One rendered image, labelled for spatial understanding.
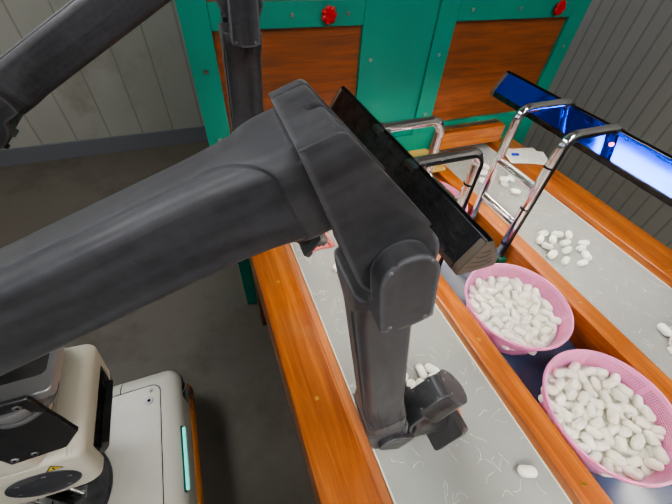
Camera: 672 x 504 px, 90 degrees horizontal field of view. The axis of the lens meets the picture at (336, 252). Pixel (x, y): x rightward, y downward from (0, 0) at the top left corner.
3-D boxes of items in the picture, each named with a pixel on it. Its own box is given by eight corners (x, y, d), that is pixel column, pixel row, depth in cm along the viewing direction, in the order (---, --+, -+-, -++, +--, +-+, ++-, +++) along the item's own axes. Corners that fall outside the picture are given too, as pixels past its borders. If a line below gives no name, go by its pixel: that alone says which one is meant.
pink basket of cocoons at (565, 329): (525, 389, 81) (545, 372, 74) (435, 316, 94) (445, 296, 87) (570, 326, 94) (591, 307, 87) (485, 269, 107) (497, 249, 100)
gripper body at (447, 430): (435, 378, 64) (415, 378, 59) (468, 432, 58) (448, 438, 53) (411, 395, 67) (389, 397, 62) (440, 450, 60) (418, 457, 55)
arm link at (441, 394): (353, 393, 54) (374, 450, 48) (404, 351, 50) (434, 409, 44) (399, 397, 61) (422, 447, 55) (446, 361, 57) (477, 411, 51)
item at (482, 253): (455, 277, 56) (470, 246, 51) (327, 113, 95) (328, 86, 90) (494, 266, 58) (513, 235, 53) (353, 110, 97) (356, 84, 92)
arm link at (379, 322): (312, 175, 26) (364, 274, 18) (381, 157, 27) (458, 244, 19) (351, 397, 56) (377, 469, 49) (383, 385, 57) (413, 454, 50)
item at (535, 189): (494, 269, 107) (574, 137, 75) (458, 228, 120) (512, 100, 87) (540, 255, 113) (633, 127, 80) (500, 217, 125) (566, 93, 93)
